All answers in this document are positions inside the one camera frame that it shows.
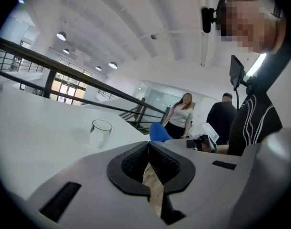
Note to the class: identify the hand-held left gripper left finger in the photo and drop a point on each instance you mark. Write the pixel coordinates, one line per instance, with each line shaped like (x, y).
(88, 187)

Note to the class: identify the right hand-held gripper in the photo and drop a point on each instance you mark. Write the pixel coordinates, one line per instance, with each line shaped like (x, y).
(206, 141)

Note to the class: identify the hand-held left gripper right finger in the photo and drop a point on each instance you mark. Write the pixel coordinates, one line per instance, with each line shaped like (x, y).
(207, 182)

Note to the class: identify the beige cloth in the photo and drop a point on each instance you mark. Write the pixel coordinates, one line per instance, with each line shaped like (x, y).
(155, 187)

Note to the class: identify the clear glass mug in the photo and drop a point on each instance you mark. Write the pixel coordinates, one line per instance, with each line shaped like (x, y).
(100, 135)

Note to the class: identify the blue chair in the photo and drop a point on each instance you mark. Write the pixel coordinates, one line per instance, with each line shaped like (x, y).
(159, 132)

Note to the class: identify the person's black patterned shirt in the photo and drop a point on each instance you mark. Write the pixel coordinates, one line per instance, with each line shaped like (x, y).
(257, 118)

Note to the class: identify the chest-mounted black phone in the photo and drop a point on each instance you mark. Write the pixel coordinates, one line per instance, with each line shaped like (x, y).
(236, 71)

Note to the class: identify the glass entrance doors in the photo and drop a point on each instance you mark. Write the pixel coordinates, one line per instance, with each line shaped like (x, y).
(69, 87)

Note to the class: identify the ceiling light strip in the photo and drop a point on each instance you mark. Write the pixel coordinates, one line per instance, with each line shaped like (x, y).
(256, 64)

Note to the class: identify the black pendant lamp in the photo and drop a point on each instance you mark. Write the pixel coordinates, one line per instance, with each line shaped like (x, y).
(66, 51)
(98, 68)
(113, 65)
(61, 36)

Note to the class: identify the small ceiling sensor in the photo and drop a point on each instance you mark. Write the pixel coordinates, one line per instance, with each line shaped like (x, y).
(153, 36)

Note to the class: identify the black metal railing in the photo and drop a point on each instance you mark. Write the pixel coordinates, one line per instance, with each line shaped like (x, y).
(71, 71)

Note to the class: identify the person's head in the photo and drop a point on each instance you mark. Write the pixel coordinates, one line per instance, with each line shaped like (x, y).
(250, 23)

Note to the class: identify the black head camera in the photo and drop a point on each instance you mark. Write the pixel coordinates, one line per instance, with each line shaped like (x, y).
(207, 19)

